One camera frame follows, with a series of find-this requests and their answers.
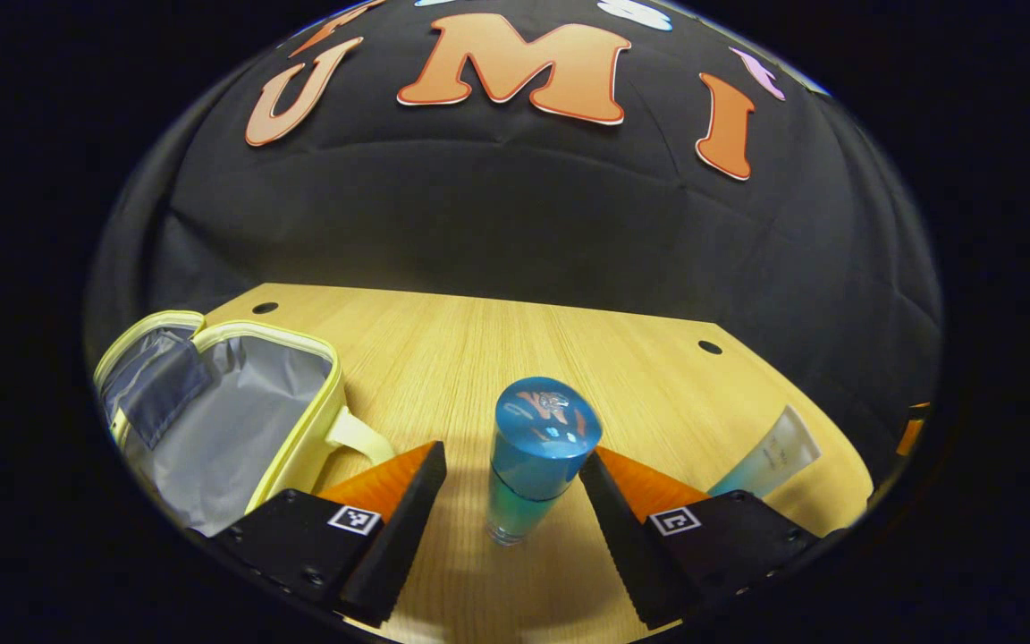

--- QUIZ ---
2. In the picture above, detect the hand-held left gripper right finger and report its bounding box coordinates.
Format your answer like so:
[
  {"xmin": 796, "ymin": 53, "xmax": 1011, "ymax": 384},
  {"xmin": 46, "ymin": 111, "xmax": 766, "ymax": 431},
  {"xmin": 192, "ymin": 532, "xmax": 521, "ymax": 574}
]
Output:
[{"xmin": 578, "ymin": 447, "xmax": 826, "ymax": 632}]

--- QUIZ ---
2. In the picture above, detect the blue skin care bottle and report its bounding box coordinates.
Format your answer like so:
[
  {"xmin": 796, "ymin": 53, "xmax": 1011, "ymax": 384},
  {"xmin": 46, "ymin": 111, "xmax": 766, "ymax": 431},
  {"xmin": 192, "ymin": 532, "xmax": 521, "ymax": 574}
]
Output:
[{"xmin": 485, "ymin": 377, "xmax": 604, "ymax": 547}]

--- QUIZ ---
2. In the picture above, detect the black backdrop cloth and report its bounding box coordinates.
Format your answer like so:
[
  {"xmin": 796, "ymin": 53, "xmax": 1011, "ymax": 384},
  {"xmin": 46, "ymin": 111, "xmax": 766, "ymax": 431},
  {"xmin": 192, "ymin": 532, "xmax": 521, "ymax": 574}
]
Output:
[{"xmin": 84, "ymin": 0, "xmax": 943, "ymax": 466}]

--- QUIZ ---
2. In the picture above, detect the blue white skin care tube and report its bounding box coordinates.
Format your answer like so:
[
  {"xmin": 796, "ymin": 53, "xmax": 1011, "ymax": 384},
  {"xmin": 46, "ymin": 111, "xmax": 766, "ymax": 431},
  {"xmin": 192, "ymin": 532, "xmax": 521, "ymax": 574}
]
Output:
[{"xmin": 707, "ymin": 405, "xmax": 823, "ymax": 499}]

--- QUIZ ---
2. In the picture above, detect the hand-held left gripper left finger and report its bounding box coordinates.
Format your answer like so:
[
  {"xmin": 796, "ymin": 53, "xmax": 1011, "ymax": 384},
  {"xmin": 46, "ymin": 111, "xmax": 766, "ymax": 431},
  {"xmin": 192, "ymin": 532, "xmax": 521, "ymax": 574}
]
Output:
[{"xmin": 209, "ymin": 440, "xmax": 449, "ymax": 630}]

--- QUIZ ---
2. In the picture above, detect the pale yellow small suitcase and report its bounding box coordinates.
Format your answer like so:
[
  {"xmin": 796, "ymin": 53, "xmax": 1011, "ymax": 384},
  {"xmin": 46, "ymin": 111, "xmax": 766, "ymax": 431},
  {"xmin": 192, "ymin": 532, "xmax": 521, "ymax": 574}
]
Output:
[{"xmin": 93, "ymin": 309, "xmax": 396, "ymax": 538}]

